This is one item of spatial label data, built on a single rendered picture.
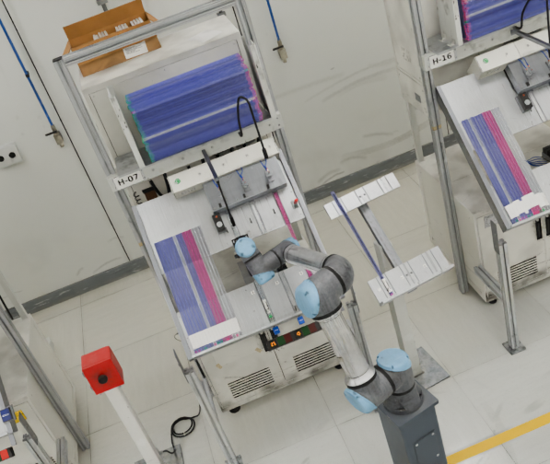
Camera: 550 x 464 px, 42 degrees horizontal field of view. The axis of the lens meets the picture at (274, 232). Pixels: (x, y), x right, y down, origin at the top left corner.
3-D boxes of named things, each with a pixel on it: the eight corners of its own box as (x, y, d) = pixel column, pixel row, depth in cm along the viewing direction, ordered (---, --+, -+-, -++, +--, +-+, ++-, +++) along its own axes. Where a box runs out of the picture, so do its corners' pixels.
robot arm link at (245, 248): (243, 262, 270) (230, 244, 270) (242, 262, 281) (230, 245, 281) (261, 251, 270) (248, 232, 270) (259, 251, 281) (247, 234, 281)
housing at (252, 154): (279, 163, 323) (279, 152, 309) (178, 203, 319) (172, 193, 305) (273, 148, 325) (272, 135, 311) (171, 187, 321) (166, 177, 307)
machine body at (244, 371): (355, 367, 365) (326, 274, 332) (226, 421, 359) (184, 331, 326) (315, 296, 419) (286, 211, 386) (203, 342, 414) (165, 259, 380)
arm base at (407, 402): (432, 400, 265) (427, 381, 259) (400, 422, 260) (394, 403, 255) (406, 377, 277) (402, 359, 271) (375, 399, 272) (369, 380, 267)
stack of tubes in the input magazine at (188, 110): (264, 119, 302) (246, 60, 287) (150, 163, 297) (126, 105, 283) (257, 109, 312) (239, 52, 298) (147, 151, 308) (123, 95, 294)
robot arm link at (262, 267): (286, 269, 275) (269, 245, 275) (263, 284, 271) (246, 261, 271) (279, 272, 282) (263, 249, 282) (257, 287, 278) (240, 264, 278)
